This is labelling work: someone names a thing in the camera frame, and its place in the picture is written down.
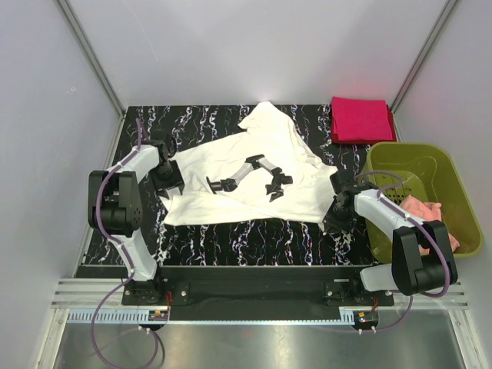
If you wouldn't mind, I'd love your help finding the left aluminium frame post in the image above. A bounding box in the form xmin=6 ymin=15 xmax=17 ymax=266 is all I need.
xmin=57 ymin=0 xmax=127 ymax=118

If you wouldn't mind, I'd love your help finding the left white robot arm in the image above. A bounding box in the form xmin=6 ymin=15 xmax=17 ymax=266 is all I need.
xmin=88 ymin=131 xmax=185 ymax=304

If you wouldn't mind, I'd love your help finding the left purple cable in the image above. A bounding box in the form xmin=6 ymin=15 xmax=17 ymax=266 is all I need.
xmin=90 ymin=118 xmax=166 ymax=367

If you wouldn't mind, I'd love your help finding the aluminium rail profile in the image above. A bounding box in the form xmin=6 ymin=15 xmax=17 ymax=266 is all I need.
xmin=52 ymin=279 xmax=134 ymax=308

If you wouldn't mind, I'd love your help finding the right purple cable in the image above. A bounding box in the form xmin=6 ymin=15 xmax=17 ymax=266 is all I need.
xmin=353 ymin=171 xmax=451 ymax=335

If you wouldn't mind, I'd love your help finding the white t shirt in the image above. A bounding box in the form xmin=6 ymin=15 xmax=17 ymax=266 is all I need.
xmin=161 ymin=102 xmax=337 ymax=226

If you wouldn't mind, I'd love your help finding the folded magenta t shirt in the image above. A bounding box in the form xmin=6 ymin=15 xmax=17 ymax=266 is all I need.
xmin=331 ymin=97 xmax=391 ymax=140

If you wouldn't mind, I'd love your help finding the aluminium frame post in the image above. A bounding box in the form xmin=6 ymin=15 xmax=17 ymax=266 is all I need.
xmin=390 ymin=0 xmax=460 ymax=115
xmin=57 ymin=0 xmax=127 ymax=118

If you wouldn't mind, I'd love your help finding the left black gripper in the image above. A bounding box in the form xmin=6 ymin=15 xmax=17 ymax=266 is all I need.
xmin=150 ymin=160 xmax=185 ymax=198

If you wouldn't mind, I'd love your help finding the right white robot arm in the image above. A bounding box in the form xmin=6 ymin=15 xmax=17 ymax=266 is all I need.
xmin=322 ymin=170 xmax=457 ymax=305

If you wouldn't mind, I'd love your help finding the white slotted cable duct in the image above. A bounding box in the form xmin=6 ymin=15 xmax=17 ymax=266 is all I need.
xmin=68 ymin=307 xmax=377 ymax=325

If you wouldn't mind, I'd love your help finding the pink crumpled t shirt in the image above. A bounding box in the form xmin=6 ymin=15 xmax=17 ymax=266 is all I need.
xmin=400 ymin=195 xmax=460 ymax=255

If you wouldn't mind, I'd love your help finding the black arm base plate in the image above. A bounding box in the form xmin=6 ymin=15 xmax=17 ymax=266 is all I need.
xmin=121 ymin=264 xmax=395 ymax=322

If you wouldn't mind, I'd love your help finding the purple cable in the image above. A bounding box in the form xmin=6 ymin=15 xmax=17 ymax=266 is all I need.
xmin=90 ymin=118 xmax=166 ymax=367
xmin=353 ymin=171 xmax=451 ymax=335

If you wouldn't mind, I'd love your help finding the right aluminium frame post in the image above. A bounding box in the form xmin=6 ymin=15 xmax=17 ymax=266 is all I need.
xmin=390 ymin=0 xmax=460 ymax=115

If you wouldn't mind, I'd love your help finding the black marble pattern mat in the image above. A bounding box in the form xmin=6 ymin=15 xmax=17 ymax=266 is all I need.
xmin=113 ymin=105 xmax=376 ymax=266

